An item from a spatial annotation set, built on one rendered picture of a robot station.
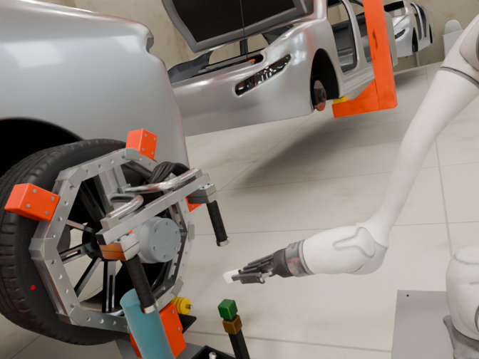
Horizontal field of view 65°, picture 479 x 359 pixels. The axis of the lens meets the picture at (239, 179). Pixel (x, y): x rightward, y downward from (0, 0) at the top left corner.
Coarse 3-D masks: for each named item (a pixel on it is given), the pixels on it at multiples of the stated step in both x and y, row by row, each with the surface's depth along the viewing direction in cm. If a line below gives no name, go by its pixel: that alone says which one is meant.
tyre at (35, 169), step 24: (72, 144) 114; (96, 144) 119; (120, 144) 126; (24, 168) 110; (48, 168) 106; (0, 192) 108; (0, 216) 102; (0, 240) 98; (24, 240) 99; (0, 264) 99; (24, 264) 98; (0, 288) 101; (24, 288) 98; (0, 312) 111; (24, 312) 99; (48, 312) 103; (48, 336) 107; (72, 336) 108; (96, 336) 114; (120, 336) 122
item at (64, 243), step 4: (64, 228) 156; (68, 228) 157; (64, 232) 156; (68, 232) 157; (64, 236) 155; (68, 236) 157; (60, 240) 154; (64, 240) 155; (68, 240) 157; (60, 244) 154; (64, 244) 155; (68, 244) 157; (56, 248) 152; (60, 248) 154; (64, 248) 155; (68, 248) 157; (64, 256) 155
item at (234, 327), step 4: (236, 320) 105; (240, 320) 107; (224, 324) 106; (228, 324) 105; (232, 324) 104; (236, 324) 105; (240, 324) 106; (228, 328) 105; (232, 328) 104; (236, 328) 105; (228, 332) 106; (232, 332) 105; (236, 332) 105
